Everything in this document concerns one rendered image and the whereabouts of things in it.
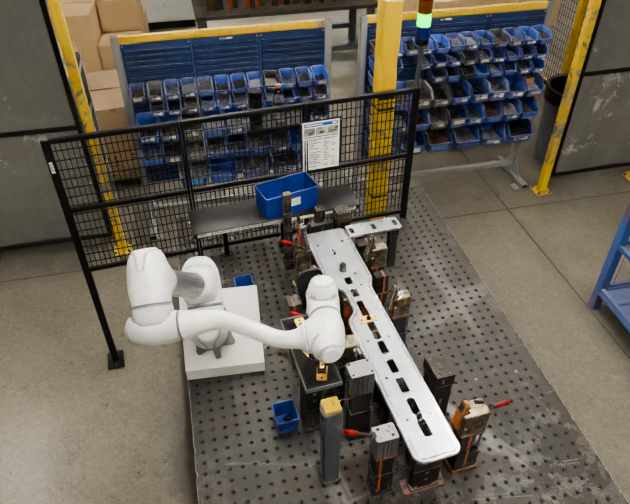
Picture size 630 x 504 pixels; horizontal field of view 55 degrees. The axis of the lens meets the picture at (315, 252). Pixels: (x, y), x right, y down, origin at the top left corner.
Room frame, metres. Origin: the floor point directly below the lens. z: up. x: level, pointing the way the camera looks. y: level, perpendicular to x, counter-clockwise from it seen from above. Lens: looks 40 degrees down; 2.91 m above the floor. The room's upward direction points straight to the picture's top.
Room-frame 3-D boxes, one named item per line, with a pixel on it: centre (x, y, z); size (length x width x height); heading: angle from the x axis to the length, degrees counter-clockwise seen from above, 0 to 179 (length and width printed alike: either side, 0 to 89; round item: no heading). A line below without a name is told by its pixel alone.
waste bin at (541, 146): (4.86, -2.24, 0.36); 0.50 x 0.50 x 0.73
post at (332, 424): (1.28, -0.05, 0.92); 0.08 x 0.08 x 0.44; 17
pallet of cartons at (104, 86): (4.94, 1.98, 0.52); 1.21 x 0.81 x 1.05; 17
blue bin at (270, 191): (2.67, 0.15, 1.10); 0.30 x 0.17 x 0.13; 117
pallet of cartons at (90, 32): (6.33, 2.18, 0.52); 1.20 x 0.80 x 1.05; 10
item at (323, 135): (2.85, -0.03, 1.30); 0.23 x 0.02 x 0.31; 107
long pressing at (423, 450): (1.83, -0.25, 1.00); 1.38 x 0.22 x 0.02; 17
